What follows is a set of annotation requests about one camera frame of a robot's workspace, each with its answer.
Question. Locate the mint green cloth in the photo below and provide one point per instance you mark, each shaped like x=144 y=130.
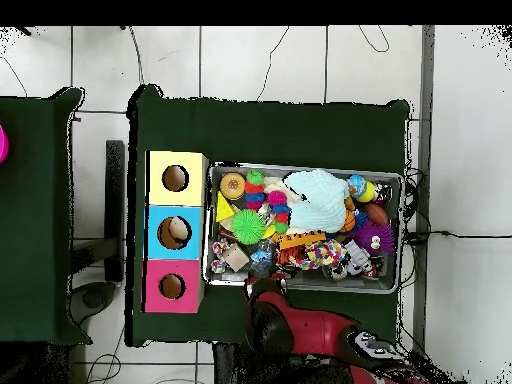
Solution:
x=320 y=200

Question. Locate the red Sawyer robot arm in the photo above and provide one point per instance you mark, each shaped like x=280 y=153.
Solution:
x=320 y=332

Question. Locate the wooden box with three holes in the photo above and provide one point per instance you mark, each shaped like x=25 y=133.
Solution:
x=176 y=196

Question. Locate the plain green spiky ball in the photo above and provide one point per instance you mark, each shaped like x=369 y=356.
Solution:
x=248 y=227

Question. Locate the yellow toy cheese wedge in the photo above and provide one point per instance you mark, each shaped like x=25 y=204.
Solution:
x=224 y=210

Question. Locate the toy burger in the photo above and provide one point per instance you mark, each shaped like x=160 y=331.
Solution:
x=232 y=186

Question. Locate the plain wooden cube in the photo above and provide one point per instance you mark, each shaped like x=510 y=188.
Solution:
x=236 y=258

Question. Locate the orange plastic toy block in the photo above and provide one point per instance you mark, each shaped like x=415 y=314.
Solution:
x=300 y=240

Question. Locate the dark green table cloth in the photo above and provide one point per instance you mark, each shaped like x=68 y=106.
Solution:
x=280 y=132

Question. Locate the globe print ball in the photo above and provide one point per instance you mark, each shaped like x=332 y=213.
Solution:
x=356 y=184

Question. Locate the purple spiky ball with eyes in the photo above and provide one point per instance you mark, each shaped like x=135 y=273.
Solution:
x=368 y=238

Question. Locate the brown toy football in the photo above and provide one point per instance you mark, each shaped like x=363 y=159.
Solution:
x=376 y=214

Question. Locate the black upright panel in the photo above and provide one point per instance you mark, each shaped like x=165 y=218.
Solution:
x=114 y=200

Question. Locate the dark green side table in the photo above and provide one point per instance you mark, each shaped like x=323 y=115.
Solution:
x=36 y=240

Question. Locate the pink round object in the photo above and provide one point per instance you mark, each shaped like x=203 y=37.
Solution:
x=2 y=148

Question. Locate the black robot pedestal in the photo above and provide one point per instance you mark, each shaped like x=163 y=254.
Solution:
x=228 y=368

